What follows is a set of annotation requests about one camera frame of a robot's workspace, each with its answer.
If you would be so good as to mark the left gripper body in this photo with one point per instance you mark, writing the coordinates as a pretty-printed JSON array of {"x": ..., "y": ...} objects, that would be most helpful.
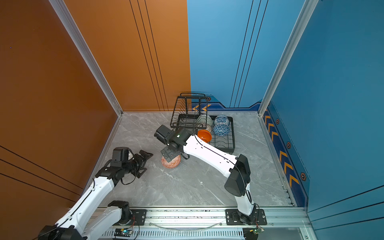
[{"x": 136, "y": 166}]

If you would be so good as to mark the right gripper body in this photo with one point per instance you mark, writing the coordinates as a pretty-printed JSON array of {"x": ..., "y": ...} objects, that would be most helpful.
[{"x": 168, "y": 151}]

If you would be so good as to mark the red patterned bowl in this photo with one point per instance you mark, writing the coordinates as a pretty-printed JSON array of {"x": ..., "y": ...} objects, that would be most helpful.
[{"x": 172, "y": 164}]

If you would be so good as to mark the orange bowl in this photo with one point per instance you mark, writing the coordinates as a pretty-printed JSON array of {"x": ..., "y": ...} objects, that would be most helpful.
[{"x": 205, "y": 135}]

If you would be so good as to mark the green patterned bowl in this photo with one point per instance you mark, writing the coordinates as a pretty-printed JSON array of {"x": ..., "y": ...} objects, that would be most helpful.
[{"x": 205, "y": 119}]

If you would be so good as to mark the blue triangle pattern bowl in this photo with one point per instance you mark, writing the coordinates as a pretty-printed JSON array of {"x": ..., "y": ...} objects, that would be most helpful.
[{"x": 221, "y": 130}]

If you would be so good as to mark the blue floral bowl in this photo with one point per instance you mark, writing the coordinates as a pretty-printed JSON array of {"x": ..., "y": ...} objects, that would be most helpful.
[{"x": 221, "y": 120}]

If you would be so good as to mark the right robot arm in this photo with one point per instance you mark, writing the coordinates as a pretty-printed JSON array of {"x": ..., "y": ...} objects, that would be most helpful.
[{"x": 235, "y": 169}]

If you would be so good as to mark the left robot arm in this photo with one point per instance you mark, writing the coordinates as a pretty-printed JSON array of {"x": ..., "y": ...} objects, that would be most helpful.
[{"x": 74, "y": 225}]

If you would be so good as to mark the left green circuit board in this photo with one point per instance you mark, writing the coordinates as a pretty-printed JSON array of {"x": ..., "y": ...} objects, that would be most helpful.
[{"x": 123, "y": 232}]

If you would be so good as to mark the green circuit board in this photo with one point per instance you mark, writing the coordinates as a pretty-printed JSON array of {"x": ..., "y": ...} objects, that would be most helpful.
[
  {"x": 252, "y": 233},
  {"x": 123, "y": 232}
]

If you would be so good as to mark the right green circuit board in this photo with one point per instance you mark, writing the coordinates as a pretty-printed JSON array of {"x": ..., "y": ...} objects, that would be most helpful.
[{"x": 252, "y": 233}]

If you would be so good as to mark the black wire dish rack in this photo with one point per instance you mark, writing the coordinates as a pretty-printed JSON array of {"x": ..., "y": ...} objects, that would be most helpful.
[{"x": 192, "y": 112}]

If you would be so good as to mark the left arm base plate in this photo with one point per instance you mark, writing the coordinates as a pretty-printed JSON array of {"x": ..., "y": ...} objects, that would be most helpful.
[{"x": 138, "y": 216}]

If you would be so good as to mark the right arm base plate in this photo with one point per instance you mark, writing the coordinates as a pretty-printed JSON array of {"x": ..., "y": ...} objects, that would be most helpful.
[{"x": 232, "y": 216}]

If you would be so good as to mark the aluminium front rail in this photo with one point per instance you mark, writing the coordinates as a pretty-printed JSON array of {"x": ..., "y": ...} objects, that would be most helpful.
[{"x": 201, "y": 217}]

